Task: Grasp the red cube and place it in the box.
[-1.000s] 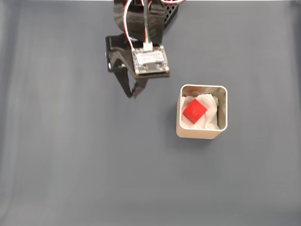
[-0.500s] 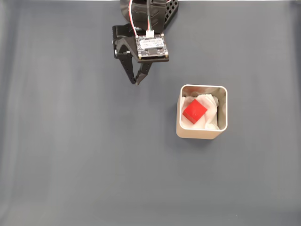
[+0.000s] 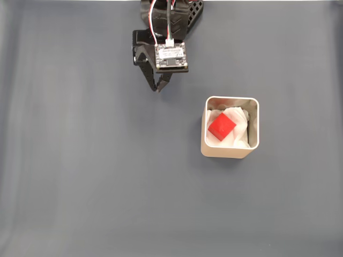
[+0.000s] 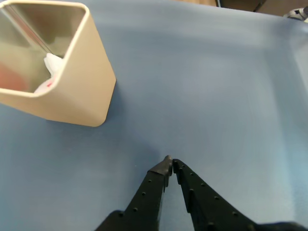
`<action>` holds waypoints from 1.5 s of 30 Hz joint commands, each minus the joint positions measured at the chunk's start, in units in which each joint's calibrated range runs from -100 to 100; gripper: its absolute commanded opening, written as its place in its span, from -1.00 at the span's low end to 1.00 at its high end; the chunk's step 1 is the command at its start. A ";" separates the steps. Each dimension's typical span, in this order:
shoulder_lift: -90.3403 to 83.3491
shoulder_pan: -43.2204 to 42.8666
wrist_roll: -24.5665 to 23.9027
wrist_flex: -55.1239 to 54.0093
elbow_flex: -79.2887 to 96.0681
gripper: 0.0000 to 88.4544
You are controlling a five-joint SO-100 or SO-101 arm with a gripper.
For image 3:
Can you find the white tissue paper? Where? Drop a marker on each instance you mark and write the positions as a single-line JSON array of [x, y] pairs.
[[241, 134]]

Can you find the camera circuit board with mount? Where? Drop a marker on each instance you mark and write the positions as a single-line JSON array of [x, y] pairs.
[[171, 56]]

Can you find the beige square metal box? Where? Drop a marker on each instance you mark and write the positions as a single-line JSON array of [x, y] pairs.
[[227, 153]]

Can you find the red cube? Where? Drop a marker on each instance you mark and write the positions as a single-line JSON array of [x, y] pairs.
[[222, 127]]

